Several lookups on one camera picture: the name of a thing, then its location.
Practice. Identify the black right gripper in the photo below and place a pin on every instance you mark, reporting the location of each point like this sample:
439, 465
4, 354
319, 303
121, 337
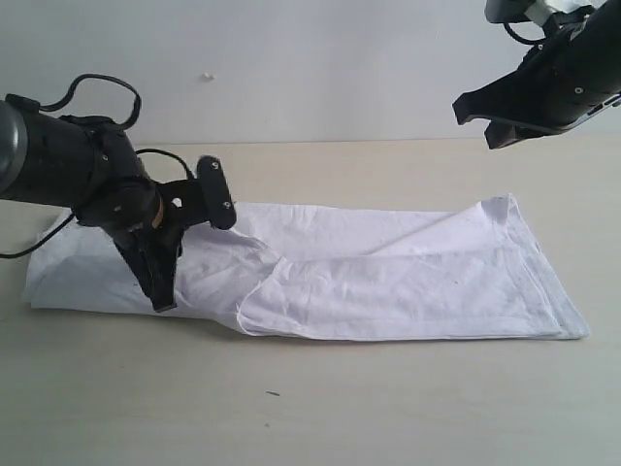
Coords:
554, 89

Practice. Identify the white t-shirt red Chinese patch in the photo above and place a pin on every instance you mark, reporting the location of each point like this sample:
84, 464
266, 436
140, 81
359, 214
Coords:
334, 274

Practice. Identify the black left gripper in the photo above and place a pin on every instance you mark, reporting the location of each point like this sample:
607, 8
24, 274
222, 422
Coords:
146, 220

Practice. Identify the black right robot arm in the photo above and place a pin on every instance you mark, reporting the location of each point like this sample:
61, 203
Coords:
572, 17

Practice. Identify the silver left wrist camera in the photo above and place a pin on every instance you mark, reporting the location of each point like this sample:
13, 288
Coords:
221, 210

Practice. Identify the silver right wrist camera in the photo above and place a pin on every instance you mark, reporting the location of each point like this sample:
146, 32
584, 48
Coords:
516, 11

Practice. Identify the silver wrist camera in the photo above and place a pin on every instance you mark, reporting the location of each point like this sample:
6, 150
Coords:
221, 210
516, 11

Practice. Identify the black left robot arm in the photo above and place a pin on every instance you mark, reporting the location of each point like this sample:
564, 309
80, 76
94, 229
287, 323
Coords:
89, 166

